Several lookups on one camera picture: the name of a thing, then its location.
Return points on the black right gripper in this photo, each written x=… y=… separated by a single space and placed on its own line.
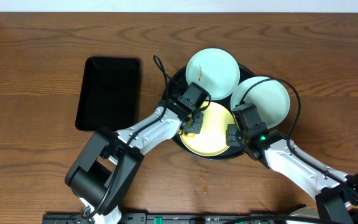
x=231 y=129

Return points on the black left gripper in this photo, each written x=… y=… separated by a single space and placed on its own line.
x=194 y=121

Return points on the yellow plate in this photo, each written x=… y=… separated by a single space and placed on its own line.
x=211 y=141

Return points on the green and yellow sponge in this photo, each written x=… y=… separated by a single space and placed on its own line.
x=186 y=135

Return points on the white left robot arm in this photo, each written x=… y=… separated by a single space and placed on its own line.
x=103 y=172

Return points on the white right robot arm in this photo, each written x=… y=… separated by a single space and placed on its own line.
x=335 y=192

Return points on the round black tray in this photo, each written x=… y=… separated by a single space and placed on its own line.
x=179 y=85

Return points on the rectangular black tray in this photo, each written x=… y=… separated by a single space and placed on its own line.
x=109 y=93

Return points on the pale green plate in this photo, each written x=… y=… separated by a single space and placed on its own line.
x=271 y=99

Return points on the light blue plate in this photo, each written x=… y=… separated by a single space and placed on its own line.
x=215 y=70

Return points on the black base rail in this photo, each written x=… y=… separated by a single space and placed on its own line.
x=141 y=218

